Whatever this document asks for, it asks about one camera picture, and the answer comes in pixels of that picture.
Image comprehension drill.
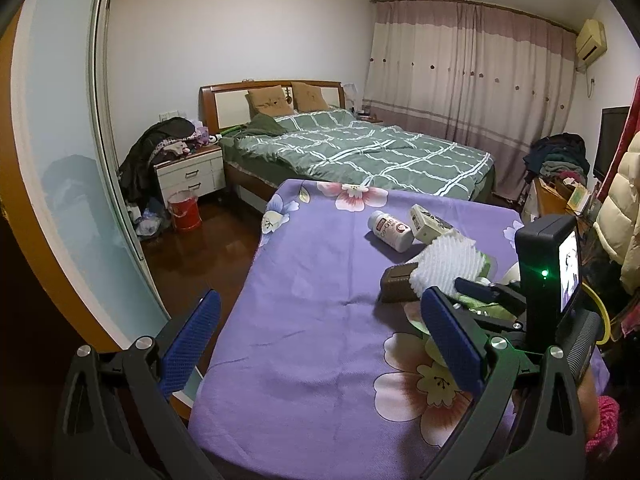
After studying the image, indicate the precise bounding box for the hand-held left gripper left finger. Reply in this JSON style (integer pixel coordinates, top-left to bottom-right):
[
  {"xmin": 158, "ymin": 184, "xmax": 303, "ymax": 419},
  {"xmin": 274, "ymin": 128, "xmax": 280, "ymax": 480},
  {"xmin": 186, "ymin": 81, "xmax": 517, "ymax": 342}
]
[{"xmin": 52, "ymin": 289, "xmax": 226, "ymax": 480}]

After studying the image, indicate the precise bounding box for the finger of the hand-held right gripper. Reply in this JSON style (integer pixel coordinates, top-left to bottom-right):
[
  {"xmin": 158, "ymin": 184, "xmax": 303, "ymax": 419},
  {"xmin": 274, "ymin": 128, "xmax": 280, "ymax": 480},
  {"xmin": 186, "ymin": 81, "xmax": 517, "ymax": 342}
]
[
  {"xmin": 457, "ymin": 305, "xmax": 526, "ymax": 337},
  {"xmin": 454, "ymin": 276, "xmax": 523, "ymax": 311}
]

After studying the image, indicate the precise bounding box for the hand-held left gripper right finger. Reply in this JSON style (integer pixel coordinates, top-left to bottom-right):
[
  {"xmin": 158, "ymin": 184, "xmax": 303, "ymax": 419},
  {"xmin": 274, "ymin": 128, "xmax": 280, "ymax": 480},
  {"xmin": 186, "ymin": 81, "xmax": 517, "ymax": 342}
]
[{"xmin": 419, "ymin": 286, "xmax": 588, "ymax": 480}]

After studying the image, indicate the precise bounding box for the white foam net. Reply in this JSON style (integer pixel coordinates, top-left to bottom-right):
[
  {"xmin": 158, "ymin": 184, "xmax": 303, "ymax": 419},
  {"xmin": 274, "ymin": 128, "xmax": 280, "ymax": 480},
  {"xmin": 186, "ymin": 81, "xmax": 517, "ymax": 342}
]
[{"xmin": 407, "ymin": 234, "xmax": 478, "ymax": 301}]

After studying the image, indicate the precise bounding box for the brown box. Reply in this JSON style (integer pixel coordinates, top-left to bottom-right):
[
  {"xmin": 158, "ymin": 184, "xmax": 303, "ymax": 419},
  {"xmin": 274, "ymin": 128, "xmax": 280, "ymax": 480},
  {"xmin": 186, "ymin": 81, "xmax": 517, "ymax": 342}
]
[{"xmin": 380, "ymin": 261, "xmax": 426, "ymax": 304}]

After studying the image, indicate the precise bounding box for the yellow rimmed trash bin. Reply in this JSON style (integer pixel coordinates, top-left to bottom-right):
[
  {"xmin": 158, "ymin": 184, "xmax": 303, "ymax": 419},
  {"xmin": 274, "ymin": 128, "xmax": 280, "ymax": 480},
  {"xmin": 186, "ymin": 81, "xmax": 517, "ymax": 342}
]
[{"xmin": 580, "ymin": 282, "xmax": 612, "ymax": 346}]

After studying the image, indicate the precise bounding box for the person's right forearm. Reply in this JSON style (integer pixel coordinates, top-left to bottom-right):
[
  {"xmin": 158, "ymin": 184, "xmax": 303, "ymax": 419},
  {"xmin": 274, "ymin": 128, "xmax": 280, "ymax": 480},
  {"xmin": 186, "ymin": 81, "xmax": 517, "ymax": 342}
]
[{"xmin": 580, "ymin": 365, "xmax": 621, "ymax": 461}]

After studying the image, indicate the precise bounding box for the small cream carton box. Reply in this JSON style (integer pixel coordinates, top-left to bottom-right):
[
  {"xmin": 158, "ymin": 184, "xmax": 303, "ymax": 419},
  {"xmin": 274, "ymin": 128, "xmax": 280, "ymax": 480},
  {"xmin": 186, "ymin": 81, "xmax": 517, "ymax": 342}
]
[{"xmin": 410, "ymin": 203, "xmax": 461, "ymax": 245}]

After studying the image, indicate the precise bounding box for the white puffer jacket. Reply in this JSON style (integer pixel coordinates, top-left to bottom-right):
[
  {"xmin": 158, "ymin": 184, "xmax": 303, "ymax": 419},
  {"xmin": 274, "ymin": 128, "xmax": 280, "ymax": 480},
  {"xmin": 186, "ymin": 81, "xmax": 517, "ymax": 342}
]
[{"xmin": 592, "ymin": 130, "xmax": 640, "ymax": 306}]

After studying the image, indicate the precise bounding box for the white bottle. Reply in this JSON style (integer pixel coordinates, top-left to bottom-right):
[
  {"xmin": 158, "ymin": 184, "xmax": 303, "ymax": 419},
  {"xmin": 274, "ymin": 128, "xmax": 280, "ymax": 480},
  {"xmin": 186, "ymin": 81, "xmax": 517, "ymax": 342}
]
[{"xmin": 367, "ymin": 210, "xmax": 415, "ymax": 252}]

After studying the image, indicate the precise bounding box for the heap of mixed clothes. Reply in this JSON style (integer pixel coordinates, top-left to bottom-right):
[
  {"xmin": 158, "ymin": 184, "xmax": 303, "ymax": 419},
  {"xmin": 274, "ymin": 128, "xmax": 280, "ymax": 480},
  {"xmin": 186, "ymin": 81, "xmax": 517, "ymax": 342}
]
[{"xmin": 524, "ymin": 132, "xmax": 592, "ymax": 186}]

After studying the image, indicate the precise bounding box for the purple floral cloth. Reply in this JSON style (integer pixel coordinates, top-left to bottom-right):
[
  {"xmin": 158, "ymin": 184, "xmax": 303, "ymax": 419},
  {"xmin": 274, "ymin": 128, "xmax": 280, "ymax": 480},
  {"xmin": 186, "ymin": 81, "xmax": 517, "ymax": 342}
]
[{"xmin": 187, "ymin": 178, "xmax": 611, "ymax": 480}]

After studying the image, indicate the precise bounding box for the red bucket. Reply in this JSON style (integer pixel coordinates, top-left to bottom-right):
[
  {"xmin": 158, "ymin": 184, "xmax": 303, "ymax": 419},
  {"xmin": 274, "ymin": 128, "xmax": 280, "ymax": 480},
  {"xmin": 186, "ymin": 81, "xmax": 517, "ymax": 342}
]
[{"xmin": 166, "ymin": 190, "xmax": 203, "ymax": 232}]

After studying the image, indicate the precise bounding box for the pile of plastic bags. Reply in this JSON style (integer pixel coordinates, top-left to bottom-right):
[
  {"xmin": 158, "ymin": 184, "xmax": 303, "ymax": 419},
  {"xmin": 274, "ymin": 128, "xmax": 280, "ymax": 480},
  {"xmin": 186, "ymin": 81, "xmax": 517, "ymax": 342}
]
[{"xmin": 127, "ymin": 200, "xmax": 168, "ymax": 238}]

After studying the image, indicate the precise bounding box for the black television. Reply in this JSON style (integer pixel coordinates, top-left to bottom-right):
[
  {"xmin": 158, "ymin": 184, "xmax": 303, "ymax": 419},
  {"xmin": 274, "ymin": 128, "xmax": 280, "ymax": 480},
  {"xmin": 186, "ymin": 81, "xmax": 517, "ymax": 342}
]
[{"xmin": 592, "ymin": 106, "xmax": 632, "ymax": 181}]

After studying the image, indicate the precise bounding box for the white nightstand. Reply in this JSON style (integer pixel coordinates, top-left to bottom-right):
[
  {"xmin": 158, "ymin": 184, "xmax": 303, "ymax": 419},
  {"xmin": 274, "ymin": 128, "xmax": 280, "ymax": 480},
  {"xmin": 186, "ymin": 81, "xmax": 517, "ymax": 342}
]
[{"xmin": 154, "ymin": 144, "xmax": 226, "ymax": 208}]

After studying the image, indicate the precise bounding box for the green checked quilt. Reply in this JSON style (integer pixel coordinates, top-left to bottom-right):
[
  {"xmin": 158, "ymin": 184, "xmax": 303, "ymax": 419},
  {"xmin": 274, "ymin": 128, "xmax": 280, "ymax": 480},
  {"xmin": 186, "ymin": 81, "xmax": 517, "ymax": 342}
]
[{"xmin": 234, "ymin": 109, "xmax": 496, "ymax": 198}]

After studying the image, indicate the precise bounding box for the dark green bed sheet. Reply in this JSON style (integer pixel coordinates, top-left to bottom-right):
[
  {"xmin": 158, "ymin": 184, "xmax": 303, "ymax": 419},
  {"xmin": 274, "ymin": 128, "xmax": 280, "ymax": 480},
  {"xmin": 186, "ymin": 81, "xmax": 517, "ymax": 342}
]
[{"xmin": 220, "ymin": 135, "xmax": 497, "ymax": 206}]

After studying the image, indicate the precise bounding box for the wooden bedside table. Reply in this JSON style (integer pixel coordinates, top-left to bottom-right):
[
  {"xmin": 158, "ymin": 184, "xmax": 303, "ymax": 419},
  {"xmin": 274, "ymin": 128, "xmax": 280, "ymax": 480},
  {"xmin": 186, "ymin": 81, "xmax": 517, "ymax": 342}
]
[{"xmin": 350, "ymin": 107, "xmax": 385, "ymax": 125}]

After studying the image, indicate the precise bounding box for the pink beige curtain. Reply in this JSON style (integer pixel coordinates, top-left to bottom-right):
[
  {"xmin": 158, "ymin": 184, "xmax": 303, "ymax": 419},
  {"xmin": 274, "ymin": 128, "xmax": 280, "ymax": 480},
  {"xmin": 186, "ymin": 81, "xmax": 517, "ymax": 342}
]
[{"xmin": 361, "ymin": 0, "xmax": 581, "ymax": 196}]

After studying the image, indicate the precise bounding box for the pile of dark clothes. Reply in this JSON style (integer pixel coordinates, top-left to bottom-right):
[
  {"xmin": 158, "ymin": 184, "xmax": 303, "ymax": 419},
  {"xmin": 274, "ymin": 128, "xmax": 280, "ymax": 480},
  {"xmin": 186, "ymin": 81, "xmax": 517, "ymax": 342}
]
[{"xmin": 119, "ymin": 116, "xmax": 211, "ymax": 206}]

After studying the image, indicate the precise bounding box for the frosted glass sliding door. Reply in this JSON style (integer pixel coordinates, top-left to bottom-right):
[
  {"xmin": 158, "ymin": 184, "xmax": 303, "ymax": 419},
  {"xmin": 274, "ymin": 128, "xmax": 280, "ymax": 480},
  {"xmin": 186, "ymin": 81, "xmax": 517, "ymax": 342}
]
[{"xmin": 10, "ymin": 0, "xmax": 173, "ymax": 356}]

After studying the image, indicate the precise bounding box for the dark green garment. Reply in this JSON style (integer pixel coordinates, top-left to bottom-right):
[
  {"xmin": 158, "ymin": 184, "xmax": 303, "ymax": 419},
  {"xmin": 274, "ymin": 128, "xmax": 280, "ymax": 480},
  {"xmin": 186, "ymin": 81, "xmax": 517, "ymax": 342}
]
[{"xmin": 240, "ymin": 114, "xmax": 287, "ymax": 137}]

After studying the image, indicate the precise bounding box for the wooden bed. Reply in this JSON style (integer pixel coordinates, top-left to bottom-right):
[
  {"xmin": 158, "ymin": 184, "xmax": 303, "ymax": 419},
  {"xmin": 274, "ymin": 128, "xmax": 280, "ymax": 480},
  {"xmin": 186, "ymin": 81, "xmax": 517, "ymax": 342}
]
[{"xmin": 199, "ymin": 80, "xmax": 497, "ymax": 213}]

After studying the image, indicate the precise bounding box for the brown pillow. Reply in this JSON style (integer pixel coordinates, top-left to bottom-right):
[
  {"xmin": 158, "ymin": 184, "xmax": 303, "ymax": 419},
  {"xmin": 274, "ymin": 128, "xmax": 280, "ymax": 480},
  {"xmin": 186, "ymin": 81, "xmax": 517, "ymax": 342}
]
[
  {"xmin": 291, "ymin": 81, "xmax": 331, "ymax": 112},
  {"xmin": 245, "ymin": 87, "xmax": 297, "ymax": 117}
]

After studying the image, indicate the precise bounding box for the wall air conditioner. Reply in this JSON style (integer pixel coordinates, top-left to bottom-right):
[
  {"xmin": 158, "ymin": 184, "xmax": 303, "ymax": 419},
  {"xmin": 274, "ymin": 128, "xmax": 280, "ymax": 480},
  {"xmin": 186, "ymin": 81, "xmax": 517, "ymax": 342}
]
[{"xmin": 574, "ymin": 19, "xmax": 608, "ymax": 66}]

